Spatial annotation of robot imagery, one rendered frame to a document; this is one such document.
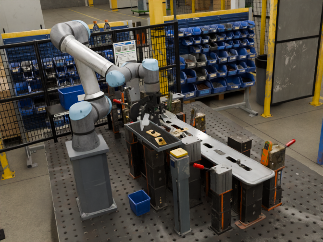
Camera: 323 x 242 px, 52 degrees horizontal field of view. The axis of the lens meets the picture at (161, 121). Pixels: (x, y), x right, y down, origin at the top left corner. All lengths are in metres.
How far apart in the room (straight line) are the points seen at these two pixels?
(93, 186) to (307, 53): 4.03
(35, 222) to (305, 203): 2.26
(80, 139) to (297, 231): 1.20
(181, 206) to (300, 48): 3.84
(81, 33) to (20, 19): 6.70
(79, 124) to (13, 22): 6.85
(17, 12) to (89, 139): 6.86
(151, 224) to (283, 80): 3.64
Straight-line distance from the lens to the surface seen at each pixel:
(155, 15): 3.10
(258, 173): 1.71
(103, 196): 1.93
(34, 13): 8.47
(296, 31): 5.03
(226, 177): 1.62
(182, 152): 1.55
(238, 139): 1.96
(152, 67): 1.58
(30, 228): 3.23
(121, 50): 2.94
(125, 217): 1.93
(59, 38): 1.69
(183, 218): 1.73
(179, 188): 1.62
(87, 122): 1.76
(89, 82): 1.83
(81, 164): 1.81
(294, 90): 5.29
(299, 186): 2.21
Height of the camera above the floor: 1.89
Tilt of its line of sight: 23 degrees down
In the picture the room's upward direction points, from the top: 4 degrees counter-clockwise
